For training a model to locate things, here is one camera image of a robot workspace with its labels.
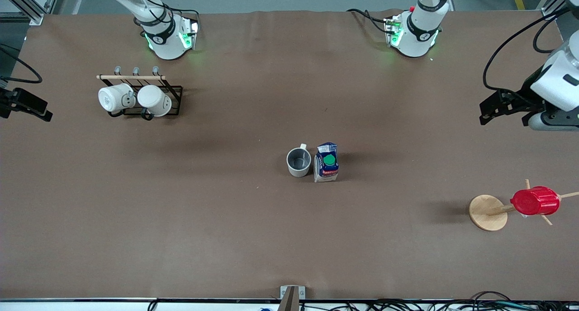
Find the blue white milk carton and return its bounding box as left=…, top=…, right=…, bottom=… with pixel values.
left=313, top=141, right=340, bottom=184

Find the grey ceramic mug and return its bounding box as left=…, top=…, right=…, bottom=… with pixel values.
left=286, top=143, right=313, bottom=178

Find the red plastic cup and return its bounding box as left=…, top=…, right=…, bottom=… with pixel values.
left=510, top=186, right=561, bottom=217

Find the white mug with round base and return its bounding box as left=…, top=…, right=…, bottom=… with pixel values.
left=98, top=83, right=137, bottom=114

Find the wooden mug tree stand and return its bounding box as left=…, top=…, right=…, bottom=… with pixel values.
left=468, top=179, right=579, bottom=232

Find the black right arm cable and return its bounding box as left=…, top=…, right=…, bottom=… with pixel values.
left=0, top=43, right=43, bottom=85

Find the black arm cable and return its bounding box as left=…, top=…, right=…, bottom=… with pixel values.
left=482, top=8, right=571, bottom=95
left=0, top=43, right=43, bottom=85

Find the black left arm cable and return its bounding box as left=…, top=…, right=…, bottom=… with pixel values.
left=482, top=8, right=571, bottom=95

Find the aluminium frame profile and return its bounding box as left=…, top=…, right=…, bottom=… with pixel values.
left=540, top=0, right=567, bottom=21
left=0, top=0, right=62, bottom=26

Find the white mug with black handle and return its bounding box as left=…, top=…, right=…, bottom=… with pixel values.
left=137, top=85, right=173, bottom=118

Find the black wire mug rack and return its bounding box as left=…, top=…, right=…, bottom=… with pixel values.
left=96, top=66, right=184, bottom=121

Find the black base power cable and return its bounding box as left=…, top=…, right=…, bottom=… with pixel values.
left=346, top=8, right=391, bottom=34

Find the black cable tangle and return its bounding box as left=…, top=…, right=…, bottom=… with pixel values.
left=362, top=291, right=579, bottom=311

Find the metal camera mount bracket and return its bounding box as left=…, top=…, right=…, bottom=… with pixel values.
left=277, top=285, right=306, bottom=311

